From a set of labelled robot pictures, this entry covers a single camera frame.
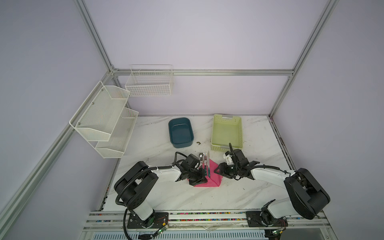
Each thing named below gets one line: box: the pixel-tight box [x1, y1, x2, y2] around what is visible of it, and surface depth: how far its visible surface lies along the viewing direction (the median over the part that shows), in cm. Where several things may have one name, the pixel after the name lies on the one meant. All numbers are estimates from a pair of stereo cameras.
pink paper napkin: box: [194, 158, 223, 187], surface depth 88 cm
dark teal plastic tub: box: [168, 117, 194, 149], surface depth 110 cm
